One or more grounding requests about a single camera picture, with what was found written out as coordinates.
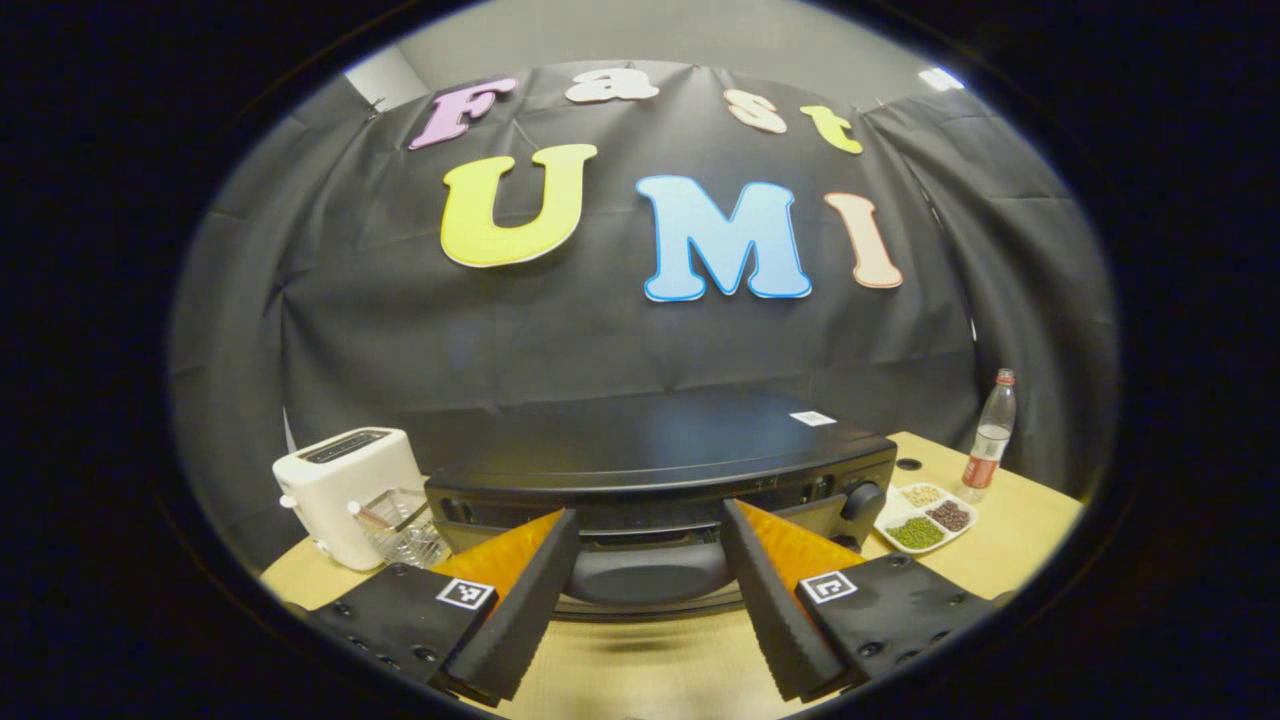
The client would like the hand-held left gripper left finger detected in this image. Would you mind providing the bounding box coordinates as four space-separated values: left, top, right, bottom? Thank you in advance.
300 508 584 706

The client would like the clear glass container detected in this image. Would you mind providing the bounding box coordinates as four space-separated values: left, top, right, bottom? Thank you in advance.
348 487 453 571

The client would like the black backdrop cloth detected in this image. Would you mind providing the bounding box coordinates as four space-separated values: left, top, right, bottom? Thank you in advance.
168 60 1119 573

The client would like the clear plastic bottle red label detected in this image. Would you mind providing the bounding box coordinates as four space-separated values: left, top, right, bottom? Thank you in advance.
958 369 1018 505

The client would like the black electric oven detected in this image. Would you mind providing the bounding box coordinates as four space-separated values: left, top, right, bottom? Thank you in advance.
425 390 899 623

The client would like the white divided plate of beans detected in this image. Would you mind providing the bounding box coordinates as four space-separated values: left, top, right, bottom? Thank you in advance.
873 482 979 555

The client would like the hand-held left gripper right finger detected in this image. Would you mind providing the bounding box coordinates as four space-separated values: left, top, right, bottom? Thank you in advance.
720 500 1006 703

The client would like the white toaster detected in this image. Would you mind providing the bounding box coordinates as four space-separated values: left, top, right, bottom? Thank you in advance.
272 427 429 572

